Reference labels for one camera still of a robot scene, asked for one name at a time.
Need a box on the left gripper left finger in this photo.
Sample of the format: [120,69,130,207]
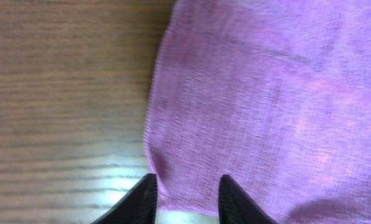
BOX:
[91,173,158,224]

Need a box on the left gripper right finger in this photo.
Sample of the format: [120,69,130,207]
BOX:
[218,174,277,224]

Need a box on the large pink cloth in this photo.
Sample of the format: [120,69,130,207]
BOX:
[145,0,371,223]

